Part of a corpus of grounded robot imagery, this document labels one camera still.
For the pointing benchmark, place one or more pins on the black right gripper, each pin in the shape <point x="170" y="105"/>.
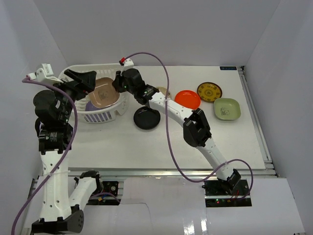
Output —
<point x="119" y="79"/>

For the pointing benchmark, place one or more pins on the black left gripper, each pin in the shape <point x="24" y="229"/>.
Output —
<point x="74" y="84"/>

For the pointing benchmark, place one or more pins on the pink square panda dish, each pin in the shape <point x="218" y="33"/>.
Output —
<point x="104" y="94"/>

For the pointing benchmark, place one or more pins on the purple square panda dish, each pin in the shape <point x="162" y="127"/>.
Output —
<point x="94" y="114"/>

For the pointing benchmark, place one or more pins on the black round plate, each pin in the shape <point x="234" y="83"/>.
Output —
<point x="146" y="118"/>

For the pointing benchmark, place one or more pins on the orange round plate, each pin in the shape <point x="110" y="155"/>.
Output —
<point x="188" y="99"/>

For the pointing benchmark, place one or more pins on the yellow patterned round plate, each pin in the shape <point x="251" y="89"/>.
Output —
<point x="209" y="92"/>

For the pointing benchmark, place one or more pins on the green square panda dish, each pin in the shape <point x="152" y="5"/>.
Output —
<point x="227" y="109"/>

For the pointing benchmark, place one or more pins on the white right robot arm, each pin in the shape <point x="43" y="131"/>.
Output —
<point x="196" y="130"/>

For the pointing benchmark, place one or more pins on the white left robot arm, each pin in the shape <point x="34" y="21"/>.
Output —
<point x="56" y="127"/>

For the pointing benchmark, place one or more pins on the white plastic dish basket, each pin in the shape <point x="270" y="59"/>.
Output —
<point x="103" y="70"/>

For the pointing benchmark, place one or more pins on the cream floral round plate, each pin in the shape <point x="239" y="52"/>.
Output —
<point x="164" y="91"/>

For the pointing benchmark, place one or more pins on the blue table label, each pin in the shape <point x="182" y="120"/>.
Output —
<point x="228" y="68"/>

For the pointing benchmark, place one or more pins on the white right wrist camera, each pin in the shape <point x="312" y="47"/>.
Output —
<point x="126" y="64"/>

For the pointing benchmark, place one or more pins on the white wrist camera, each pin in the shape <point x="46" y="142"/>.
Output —
<point x="126" y="64"/>
<point x="44" y="74"/>

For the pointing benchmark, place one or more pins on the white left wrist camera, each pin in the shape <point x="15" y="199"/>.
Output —
<point x="44" y="74"/>

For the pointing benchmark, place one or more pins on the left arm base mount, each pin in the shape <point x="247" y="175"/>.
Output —
<point x="106" y="200"/>

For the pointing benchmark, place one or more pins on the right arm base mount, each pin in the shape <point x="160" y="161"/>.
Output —
<point x="216" y="197"/>

